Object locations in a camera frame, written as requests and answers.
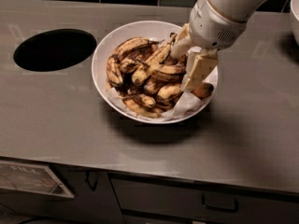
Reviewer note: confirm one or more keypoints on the grey cabinet drawer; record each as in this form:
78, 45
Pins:
168, 198

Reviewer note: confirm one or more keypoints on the black cabinet door handle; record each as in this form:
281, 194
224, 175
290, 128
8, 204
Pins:
91, 178

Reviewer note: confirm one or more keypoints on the round black counter hole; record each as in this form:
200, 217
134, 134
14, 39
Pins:
54, 50

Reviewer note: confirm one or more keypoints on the white paper napkin liner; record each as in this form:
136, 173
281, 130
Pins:
158, 89

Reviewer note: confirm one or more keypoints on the white ceramic bowl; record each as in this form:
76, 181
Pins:
143, 28

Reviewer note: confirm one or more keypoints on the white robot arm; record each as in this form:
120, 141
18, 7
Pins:
236, 10

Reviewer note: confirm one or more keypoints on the dark curved banana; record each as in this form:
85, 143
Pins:
170, 69

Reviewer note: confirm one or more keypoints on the small spotted banana bottom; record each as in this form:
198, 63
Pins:
142, 99

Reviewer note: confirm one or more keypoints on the orange banana at rim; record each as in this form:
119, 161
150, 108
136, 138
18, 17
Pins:
204, 90

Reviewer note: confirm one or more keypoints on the spotted banana centre diagonal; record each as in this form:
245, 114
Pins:
142, 73

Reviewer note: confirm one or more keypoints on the pale banana bowl bottom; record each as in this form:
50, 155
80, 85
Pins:
140, 110

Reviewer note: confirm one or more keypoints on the black drawer handle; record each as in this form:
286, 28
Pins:
220, 203

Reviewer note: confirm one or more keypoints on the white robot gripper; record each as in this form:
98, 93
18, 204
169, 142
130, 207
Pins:
212, 25

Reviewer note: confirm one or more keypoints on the spotted banana far left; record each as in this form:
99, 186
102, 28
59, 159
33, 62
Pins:
113, 71

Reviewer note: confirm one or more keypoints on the spotted banana lower right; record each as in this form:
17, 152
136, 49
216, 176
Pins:
168, 92

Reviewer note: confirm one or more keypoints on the spotted banana top left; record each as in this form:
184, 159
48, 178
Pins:
131, 44

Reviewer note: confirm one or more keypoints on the spotted banana middle left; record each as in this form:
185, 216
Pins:
130, 62

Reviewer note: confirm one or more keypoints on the framed sign on cabinet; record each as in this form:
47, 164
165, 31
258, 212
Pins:
33, 178

